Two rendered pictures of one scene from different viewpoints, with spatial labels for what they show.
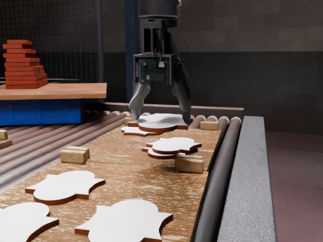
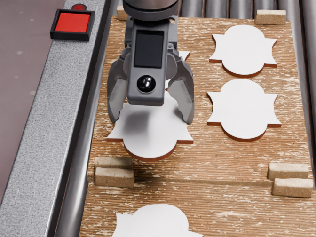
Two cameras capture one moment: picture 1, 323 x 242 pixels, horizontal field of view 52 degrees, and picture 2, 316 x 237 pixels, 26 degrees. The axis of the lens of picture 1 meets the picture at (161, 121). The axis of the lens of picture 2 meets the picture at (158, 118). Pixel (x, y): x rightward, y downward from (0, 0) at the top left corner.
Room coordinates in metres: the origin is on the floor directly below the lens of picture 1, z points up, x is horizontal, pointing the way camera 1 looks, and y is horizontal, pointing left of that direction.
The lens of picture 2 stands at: (1.35, -0.12, 1.75)
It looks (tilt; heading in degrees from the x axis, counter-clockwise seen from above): 45 degrees down; 169
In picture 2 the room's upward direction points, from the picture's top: straight up
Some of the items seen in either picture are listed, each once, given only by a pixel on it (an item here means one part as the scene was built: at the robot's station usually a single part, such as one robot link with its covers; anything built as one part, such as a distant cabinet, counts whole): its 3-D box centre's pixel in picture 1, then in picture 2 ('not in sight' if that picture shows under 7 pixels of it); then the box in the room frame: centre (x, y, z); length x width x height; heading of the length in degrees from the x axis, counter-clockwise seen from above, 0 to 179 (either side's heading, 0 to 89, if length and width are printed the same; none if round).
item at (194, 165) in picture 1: (189, 165); (113, 165); (0.66, -0.06, 0.95); 0.06 x 0.02 x 0.03; 77
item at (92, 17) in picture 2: not in sight; (73, 24); (0.26, -0.08, 0.92); 0.08 x 0.08 x 0.02; 74
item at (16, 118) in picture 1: (46, 105); not in sight; (1.36, 0.48, 0.97); 0.31 x 0.31 x 0.10; 9
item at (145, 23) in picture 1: (157, 53); (151, 32); (0.64, 0.01, 1.18); 0.09 x 0.08 x 0.12; 167
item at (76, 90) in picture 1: (48, 90); not in sight; (1.43, 0.49, 1.03); 0.50 x 0.50 x 0.02; 9
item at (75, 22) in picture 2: not in sight; (73, 25); (0.26, -0.08, 0.92); 0.06 x 0.06 x 0.01; 74
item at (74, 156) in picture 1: (73, 156); (288, 171); (0.72, 0.20, 0.95); 0.06 x 0.02 x 0.03; 77
